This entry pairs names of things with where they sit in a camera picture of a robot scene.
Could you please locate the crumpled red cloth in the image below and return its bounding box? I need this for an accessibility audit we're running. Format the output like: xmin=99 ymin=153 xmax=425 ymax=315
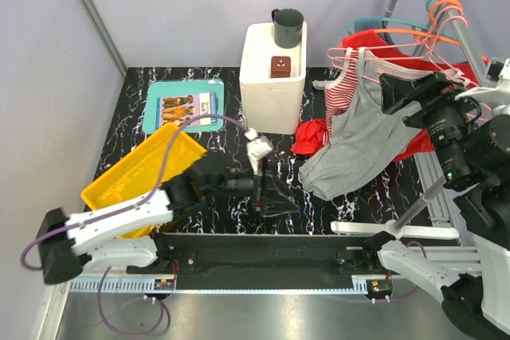
xmin=291 ymin=119 xmax=329 ymax=157

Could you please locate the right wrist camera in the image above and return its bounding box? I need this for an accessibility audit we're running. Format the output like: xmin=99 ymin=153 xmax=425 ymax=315
xmin=453 ymin=57 xmax=510 ymax=102

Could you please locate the red white striped tank top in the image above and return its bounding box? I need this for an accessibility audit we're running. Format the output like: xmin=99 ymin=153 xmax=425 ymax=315
xmin=323 ymin=47 xmax=439 ymax=146

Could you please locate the yellow plastic basket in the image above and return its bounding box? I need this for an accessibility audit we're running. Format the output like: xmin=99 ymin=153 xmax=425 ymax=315
xmin=80 ymin=123 xmax=208 ymax=240

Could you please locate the brown square box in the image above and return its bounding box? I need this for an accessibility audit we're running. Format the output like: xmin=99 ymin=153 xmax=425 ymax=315
xmin=270 ymin=56 xmax=292 ymax=78

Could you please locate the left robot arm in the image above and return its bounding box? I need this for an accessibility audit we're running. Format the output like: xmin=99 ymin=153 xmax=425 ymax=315
xmin=37 ymin=157 xmax=299 ymax=285

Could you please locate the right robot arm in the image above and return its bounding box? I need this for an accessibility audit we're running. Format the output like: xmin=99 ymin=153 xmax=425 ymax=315
xmin=361 ymin=72 xmax=509 ymax=339

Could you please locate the metal clothes rack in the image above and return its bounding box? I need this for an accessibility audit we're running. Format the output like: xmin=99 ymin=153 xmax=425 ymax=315
xmin=382 ymin=0 xmax=510 ymax=245

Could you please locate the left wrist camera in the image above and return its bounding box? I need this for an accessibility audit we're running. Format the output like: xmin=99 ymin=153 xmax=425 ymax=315
xmin=245 ymin=128 xmax=273 ymax=175

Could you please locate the dark green mug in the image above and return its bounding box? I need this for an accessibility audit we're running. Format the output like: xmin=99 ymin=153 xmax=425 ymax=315
xmin=271 ymin=9 xmax=304 ymax=49

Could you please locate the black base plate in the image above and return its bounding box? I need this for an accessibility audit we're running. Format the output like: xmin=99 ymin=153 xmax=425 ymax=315
xmin=127 ymin=233 xmax=387 ymax=291

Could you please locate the grey tank top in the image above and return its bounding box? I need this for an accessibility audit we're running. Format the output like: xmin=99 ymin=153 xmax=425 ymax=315
xmin=298 ymin=48 xmax=431 ymax=201

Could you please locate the orange plastic hanger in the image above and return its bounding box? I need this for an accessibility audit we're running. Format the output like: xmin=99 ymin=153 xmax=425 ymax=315
xmin=374 ymin=6 xmax=468 ymax=46

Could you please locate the dog picture book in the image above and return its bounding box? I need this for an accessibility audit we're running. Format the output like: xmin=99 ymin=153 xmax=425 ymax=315
xmin=155 ymin=92 xmax=218 ymax=128

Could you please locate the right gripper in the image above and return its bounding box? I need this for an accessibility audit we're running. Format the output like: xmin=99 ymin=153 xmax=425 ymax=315
xmin=376 ymin=68 xmax=488 ymax=182

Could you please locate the white foam box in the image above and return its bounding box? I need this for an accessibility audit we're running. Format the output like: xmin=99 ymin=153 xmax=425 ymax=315
xmin=239 ymin=22 xmax=308 ymax=135

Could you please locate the pink wire hanger front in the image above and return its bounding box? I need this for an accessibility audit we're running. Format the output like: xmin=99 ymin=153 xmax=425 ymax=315
xmin=326 ymin=9 xmax=503 ymax=124

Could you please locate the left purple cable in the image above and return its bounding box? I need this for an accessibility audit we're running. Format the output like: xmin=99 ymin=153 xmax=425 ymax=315
xmin=20 ymin=114 xmax=252 ymax=335

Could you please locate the white rack foot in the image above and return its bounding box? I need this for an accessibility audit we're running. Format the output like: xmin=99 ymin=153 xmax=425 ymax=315
xmin=331 ymin=221 xmax=459 ymax=240

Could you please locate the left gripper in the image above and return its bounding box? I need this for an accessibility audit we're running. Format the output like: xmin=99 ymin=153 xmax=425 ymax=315
xmin=204 ymin=155 xmax=299 ymax=216

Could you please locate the teal plastic hanger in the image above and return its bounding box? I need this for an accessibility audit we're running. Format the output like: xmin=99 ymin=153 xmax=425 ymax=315
xmin=336 ymin=0 xmax=464 ymax=35

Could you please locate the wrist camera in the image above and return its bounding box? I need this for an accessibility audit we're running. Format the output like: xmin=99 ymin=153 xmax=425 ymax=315
xmin=453 ymin=57 xmax=510 ymax=102
xmin=245 ymin=128 xmax=273 ymax=175

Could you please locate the teal tray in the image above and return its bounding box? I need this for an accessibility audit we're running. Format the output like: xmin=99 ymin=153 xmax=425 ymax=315
xmin=142 ymin=79 xmax=225 ymax=135

